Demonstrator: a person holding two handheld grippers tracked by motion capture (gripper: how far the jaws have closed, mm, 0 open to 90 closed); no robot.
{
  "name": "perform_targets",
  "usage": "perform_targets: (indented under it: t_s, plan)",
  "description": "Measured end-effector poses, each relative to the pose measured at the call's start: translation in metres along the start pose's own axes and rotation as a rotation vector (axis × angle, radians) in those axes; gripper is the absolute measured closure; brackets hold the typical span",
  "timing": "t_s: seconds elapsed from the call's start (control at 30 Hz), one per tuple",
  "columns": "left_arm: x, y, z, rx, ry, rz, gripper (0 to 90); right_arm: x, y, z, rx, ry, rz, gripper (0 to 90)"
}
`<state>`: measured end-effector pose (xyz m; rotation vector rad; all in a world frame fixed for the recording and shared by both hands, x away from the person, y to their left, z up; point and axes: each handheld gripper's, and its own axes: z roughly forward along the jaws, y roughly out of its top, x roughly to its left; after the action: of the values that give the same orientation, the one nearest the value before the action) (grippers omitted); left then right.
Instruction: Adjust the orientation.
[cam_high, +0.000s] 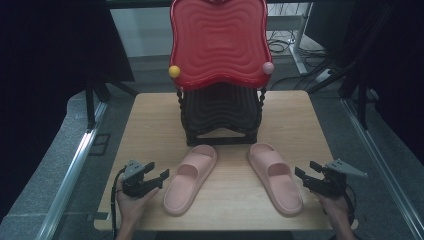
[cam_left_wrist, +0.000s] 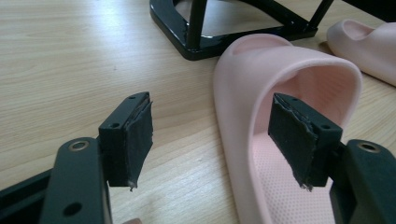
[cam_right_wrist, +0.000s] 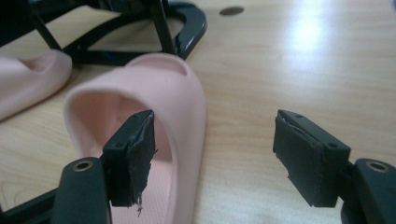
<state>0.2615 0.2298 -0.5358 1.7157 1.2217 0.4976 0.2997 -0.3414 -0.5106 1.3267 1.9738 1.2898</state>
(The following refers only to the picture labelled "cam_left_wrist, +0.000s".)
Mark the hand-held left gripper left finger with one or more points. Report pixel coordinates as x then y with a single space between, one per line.
121 146

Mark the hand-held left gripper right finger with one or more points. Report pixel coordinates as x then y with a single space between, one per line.
305 140

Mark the pink rubber slipper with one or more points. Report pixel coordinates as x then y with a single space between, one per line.
249 77
373 53

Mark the black rack with red shelf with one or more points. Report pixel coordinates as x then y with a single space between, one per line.
174 34

